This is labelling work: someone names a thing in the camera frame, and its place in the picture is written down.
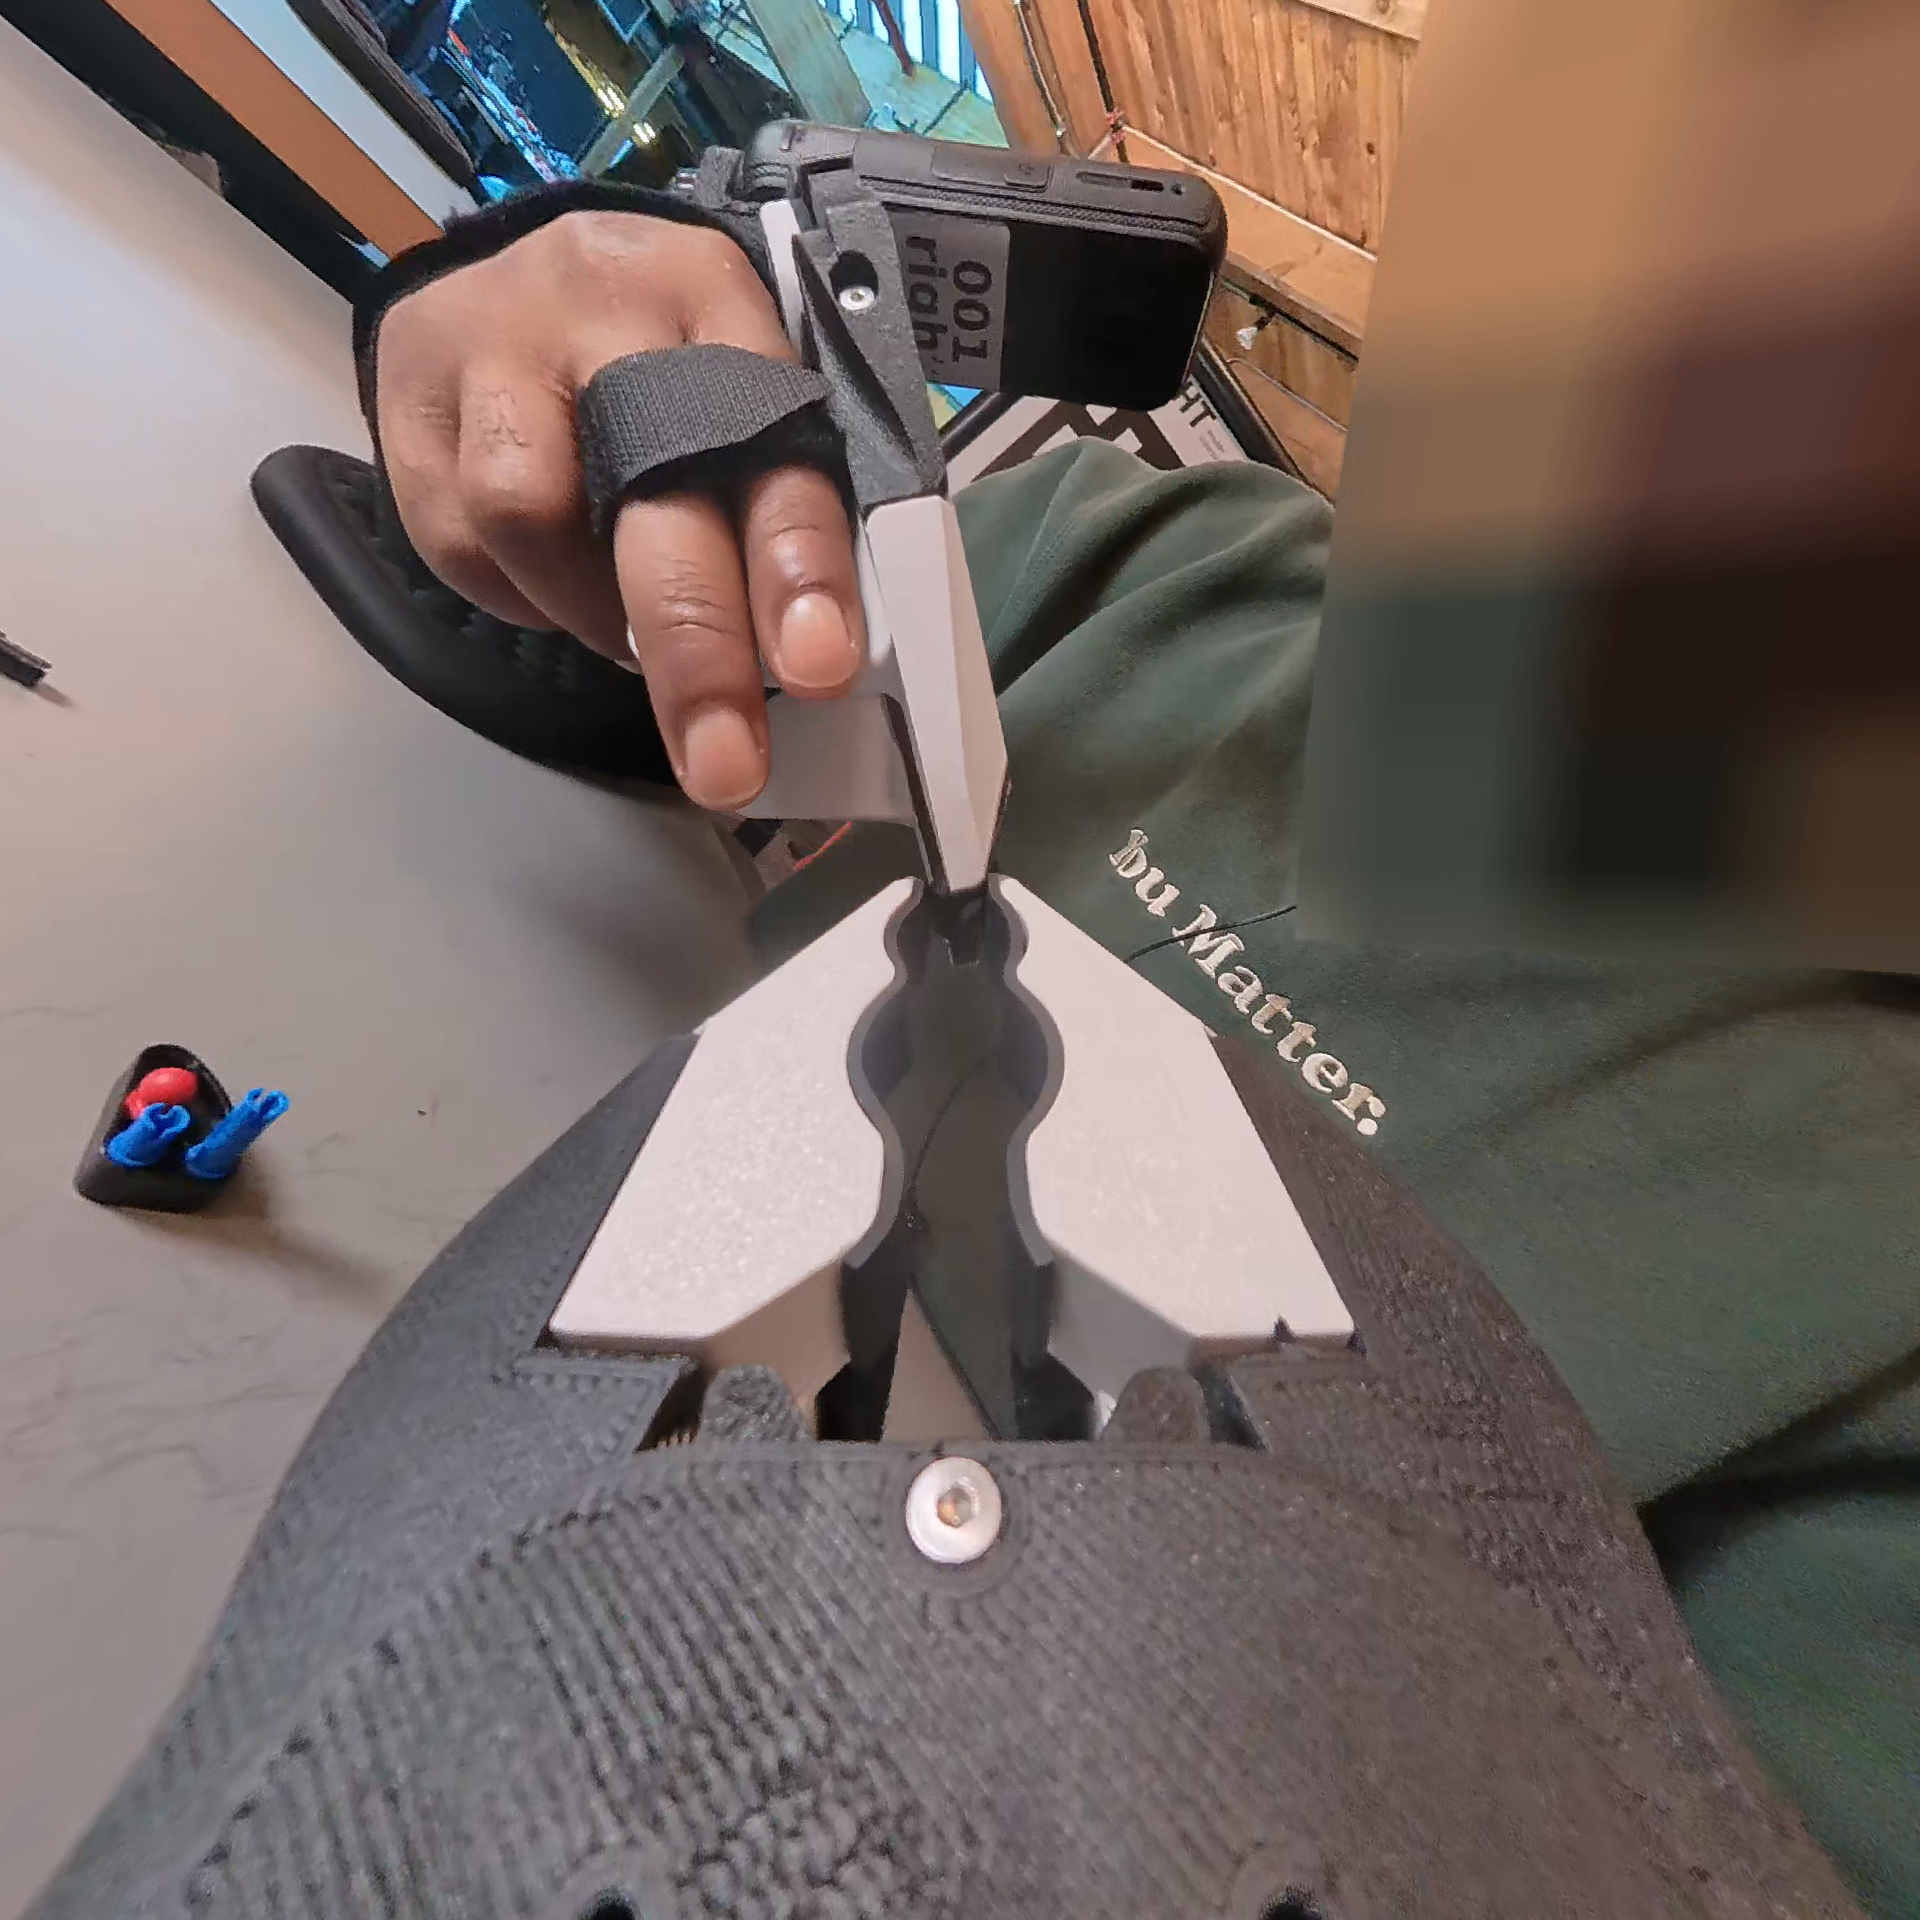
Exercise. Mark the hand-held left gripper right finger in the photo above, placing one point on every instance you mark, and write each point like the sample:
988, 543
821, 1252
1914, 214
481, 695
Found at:
1170, 1200

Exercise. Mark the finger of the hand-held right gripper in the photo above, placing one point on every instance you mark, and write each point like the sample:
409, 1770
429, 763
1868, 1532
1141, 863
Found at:
938, 645

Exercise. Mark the red lego pin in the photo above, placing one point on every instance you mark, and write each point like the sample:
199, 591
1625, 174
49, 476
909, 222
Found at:
157, 1090

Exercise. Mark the black lego pin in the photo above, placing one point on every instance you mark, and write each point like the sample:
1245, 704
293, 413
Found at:
24, 658

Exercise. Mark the black framed white sign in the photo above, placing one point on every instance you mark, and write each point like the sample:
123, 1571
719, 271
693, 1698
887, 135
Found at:
1036, 436

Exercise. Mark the black rounded lego beam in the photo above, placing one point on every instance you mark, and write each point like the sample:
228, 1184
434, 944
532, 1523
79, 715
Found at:
149, 1184

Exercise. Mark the green sweatshirt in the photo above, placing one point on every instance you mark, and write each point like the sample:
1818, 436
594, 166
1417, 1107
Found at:
1499, 1276

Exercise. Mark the black double lego beam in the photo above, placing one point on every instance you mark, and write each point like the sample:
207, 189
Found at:
954, 962

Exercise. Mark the blue lego pin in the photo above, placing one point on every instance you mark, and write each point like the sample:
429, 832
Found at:
143, 1141
233, 1132

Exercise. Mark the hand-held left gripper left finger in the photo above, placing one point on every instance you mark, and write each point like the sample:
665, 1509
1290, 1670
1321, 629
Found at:
733, 1184

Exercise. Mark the orange edged table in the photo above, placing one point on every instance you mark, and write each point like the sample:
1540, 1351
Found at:
253, 92

